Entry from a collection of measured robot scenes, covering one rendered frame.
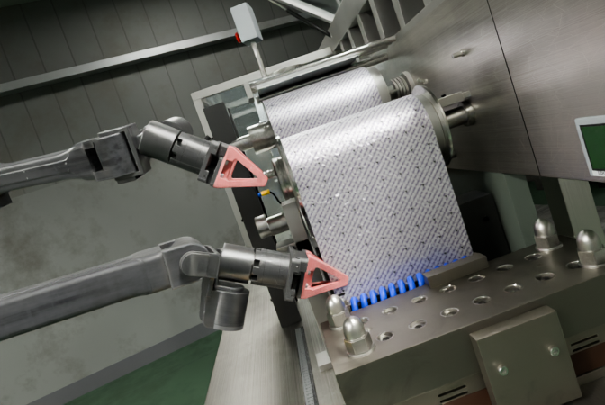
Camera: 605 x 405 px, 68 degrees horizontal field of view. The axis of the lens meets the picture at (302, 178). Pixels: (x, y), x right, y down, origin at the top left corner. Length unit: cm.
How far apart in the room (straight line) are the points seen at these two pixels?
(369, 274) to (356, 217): 10
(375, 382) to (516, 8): 49
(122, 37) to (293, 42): 149
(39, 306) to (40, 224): 330
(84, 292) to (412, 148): 52
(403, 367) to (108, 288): 40
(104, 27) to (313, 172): 359
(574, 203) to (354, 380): 62
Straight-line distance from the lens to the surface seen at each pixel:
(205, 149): 72
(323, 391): 82
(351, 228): 72
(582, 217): 104
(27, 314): 70
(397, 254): 75
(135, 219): 393
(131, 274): 68
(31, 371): 419
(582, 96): 60
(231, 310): 72
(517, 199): 83
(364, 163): 72
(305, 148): 72
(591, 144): 60
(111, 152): 76
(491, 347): 59
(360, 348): 59
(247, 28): 133
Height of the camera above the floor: 130
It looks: 5 degrees down
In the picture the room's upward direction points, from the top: 19 degrees counter-clockwise
